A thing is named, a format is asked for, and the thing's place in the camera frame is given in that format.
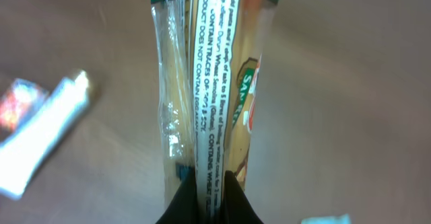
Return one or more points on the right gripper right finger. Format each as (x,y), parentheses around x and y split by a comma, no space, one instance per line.
(236,207)

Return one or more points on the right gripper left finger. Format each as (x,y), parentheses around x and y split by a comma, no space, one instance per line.
(183,207)

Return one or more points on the teal snack packet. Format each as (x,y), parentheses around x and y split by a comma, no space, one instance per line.
(342,219)

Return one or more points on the white tube gold cap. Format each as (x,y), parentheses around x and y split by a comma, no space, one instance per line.
(25,150)

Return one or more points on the orange spaghetti packet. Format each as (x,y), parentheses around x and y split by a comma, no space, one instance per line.
(209,56)

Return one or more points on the small orange sachet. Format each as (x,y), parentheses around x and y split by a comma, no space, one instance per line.
(20,102)

